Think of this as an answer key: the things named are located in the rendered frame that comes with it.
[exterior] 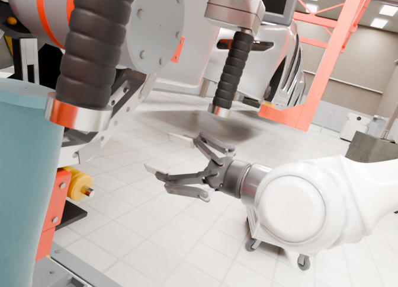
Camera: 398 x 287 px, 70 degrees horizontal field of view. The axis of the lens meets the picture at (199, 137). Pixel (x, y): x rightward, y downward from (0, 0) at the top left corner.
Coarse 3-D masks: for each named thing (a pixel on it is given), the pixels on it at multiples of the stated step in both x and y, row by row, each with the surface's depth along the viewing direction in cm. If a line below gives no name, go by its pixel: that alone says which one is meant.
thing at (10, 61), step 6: (0, 42) 53; (6, 42) 54; (42, 42) 61; (0, 48) 53; (6, 48) 54; (0, 54) 54; (6, 54) 55; (0, 60) 54; (6, 60) 55; (12, 60) 56; (0, 66) 55; (6, 66) 56
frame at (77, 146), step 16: (128, 80) 64; (144, 80) 64; (112, 96) 62; (128, 96) 61; (144, 96) 65; (128, 112) 62; (112, 128) 59; (64, 144) 50; (80, 144) 52; (96, 144) 56; (64, 160) 50; (80, 160) 53
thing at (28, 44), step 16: (0, 16) 46; (0, 32) 43; (16, 32) 45; (16, 48) 47; (32, 48) 48; (48, 48) 72; (16, 64) 48; (32, 64) 49; (48, 64) 69; (32, 80) 51; (48, 80) 66
